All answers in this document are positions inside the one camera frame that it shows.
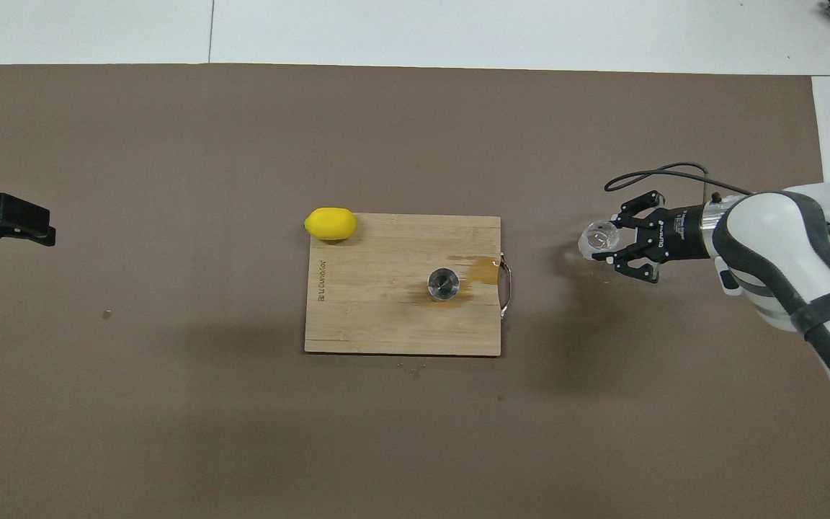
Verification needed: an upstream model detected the wooden cutting board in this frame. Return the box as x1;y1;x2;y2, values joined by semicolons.
304;213;502;357

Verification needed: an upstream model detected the brown paper table mat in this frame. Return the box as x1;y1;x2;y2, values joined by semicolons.
0;63;830;519

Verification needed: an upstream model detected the yellow lemon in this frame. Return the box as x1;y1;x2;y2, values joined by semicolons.
304;207;358;241

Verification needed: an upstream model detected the small clear glass cup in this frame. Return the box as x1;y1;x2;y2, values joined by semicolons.
578;220;621;262

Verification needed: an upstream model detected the steel double jigger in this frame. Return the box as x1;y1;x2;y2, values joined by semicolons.
427;267;461;301

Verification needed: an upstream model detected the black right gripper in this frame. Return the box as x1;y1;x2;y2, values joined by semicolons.
605;190;712;283

